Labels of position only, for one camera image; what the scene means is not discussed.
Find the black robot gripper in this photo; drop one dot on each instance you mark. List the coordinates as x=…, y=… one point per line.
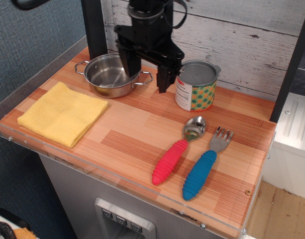
x=149, y=38

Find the toy can with dotted label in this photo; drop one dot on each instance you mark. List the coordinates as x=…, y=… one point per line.
x=196, y=86

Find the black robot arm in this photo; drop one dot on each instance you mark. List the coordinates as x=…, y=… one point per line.
x=149, y=8

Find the stainless steel toy pot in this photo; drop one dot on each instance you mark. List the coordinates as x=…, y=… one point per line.
x=107, y=77

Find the yellow folded cloth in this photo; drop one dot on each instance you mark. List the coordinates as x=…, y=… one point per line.
x=62, y=115

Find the silver toy cabinet front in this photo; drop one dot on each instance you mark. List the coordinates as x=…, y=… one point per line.
x=77, y=192

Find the silver dispenser button panel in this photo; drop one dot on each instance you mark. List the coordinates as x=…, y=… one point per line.
x=119, y=223

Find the white toy appliance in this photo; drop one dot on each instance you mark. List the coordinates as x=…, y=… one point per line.
x=285, y=164

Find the orange object bottom left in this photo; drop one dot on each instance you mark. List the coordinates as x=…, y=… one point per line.
x=24, y=233

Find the spoon with red handle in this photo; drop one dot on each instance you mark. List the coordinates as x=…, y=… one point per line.
x=193, y=130

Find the left black vertical post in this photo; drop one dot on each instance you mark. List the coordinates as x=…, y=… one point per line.
x=94, y=26

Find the fork with blue handle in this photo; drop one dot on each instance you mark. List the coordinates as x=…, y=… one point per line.
x=197, y=177

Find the clear acrylic guard rail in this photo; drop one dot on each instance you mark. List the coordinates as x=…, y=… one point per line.
x=124, y=145

